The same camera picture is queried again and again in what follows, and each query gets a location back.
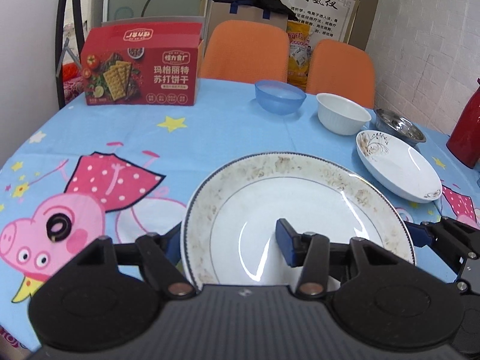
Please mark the black metal rack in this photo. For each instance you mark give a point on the black metal rack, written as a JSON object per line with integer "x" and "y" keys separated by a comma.
{"x": 71, "y": 27}

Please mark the left orange chair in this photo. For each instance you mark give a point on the left orange chair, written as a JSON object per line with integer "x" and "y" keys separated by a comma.
{"x": 246, "y": 52}

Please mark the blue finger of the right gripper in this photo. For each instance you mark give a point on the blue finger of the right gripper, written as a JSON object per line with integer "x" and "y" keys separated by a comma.
{"x": 419, "y": 234}

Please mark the right orange chair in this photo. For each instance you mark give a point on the right orange chair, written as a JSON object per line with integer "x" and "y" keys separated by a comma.
{"x": 344, "y": 70}

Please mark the large gold-rimmed white plate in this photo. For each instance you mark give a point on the large gold-rimmed white plate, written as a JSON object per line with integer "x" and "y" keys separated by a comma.
{"x": 228, "y": 234}

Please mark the blue cartoon tablecloth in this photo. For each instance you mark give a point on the blue cartoon tablecloth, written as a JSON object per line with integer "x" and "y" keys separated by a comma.
{"x": 186, "y": 143}

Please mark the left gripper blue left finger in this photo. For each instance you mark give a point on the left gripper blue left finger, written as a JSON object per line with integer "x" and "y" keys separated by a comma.
{"x": 167, "y": 245}

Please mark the blue translucent plastic bowl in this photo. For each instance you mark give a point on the blue translucent plastic bowl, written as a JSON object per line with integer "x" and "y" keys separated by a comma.
{"x": 278, "y": 97}

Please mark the stainless steel bowl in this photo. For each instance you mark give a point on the stainless steel bowl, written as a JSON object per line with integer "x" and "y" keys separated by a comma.
{"x": 398, "y": 126}

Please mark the white ribbed ceramic bowl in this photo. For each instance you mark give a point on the white ribbed ceramic bowl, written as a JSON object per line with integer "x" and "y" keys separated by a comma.
{"x": 341, "y": 115}

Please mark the orange chair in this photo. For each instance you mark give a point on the orange chair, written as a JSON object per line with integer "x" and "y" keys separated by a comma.
{"x": 344, "y": 70}
{"x": 246, "y": 52}

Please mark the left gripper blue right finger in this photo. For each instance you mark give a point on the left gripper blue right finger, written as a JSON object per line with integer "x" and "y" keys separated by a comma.
{"x": 301, "y": 250}

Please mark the red thermos jug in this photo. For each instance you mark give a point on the red thermos jug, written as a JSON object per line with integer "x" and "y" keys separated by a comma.
{"x": 464, "y": 141}

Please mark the white floral deep plate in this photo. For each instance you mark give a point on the white floral deep plate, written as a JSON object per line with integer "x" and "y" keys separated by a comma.
{"x": 398, "y": 166}

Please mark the red cracker box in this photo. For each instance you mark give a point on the red cracker box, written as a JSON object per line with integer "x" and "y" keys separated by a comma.
{"x": 143, "y": 63}

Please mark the yellow snack bag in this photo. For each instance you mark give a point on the yellow snack bag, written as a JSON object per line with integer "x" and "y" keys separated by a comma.
{"x": 299, "y": 53}

